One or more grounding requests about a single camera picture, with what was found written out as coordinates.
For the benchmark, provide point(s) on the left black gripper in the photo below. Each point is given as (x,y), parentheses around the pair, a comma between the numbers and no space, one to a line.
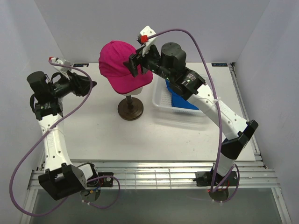
(79,84)

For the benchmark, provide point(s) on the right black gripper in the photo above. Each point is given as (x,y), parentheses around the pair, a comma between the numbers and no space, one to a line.
(134,60)

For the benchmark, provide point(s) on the pink cap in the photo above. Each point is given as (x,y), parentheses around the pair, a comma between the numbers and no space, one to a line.
(112,57)

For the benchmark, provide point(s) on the blue cap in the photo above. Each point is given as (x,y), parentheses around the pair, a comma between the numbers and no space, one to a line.
(177,101)

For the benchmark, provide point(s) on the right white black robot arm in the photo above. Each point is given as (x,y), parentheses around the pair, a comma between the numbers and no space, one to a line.
(169,64)

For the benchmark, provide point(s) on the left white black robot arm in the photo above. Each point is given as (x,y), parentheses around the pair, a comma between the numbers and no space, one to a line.
(61,178)

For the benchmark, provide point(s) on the cream foam mannequin head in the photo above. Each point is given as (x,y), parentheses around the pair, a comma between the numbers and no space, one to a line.
(134,92)

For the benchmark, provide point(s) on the brown round wooden stand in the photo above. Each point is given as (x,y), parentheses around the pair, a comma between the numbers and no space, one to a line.
(130,108)

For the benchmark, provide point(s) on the white plastic basket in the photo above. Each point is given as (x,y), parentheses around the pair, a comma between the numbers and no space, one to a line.
(162,99)

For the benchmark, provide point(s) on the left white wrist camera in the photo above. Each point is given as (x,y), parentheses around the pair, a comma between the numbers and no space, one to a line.
(61,65)

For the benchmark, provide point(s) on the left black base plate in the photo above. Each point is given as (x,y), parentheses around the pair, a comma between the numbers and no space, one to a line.
(107,181)

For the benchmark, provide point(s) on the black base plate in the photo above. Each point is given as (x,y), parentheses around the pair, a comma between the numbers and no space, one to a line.
(107,181)
(204,179)

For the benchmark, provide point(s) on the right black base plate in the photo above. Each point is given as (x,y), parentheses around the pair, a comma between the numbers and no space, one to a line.
(204,179)

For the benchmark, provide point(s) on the aluminium rail frame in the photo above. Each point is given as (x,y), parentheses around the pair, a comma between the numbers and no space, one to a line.
(160,150)

